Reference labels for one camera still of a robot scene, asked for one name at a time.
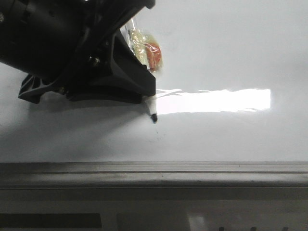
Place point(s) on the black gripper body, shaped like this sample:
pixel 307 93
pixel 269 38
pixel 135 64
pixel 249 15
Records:
pixel 45 37

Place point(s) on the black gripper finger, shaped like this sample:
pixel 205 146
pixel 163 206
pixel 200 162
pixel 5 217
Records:
pixel 32 89
pixel 120 68

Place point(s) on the grey aluminium whiteboard frame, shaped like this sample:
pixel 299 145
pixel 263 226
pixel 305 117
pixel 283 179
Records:
pixel 141 174

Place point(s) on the yellowed tape with red piece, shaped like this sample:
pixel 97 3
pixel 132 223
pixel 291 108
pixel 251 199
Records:
pixel 144 46

